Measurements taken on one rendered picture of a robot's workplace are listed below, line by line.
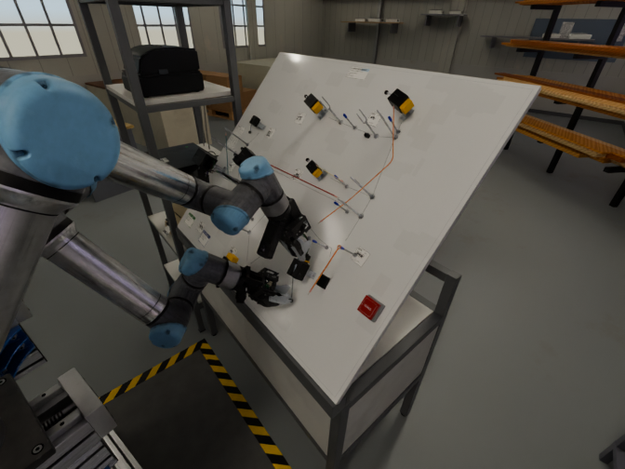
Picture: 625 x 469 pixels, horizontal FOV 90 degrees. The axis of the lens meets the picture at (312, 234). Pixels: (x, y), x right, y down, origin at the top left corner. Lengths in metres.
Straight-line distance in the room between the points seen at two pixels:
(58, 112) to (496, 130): 0.94
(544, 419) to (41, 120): 2.34
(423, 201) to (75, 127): 0.81
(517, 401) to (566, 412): 0.25
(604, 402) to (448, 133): 1.96
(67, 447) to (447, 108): 1.23
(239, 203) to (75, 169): 0.36
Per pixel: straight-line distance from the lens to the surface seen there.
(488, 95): 1.10
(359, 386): 1.11
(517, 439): 2.19
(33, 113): 0.43
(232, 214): 0.71
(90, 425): 0.85
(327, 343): 1.00
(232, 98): 1.74
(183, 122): 5.44
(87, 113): 0.45
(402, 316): 1.32
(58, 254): 0.80
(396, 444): 1.95
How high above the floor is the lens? 1.75
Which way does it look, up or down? 34 degrees down
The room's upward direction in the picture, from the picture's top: 1 degrees clockwise
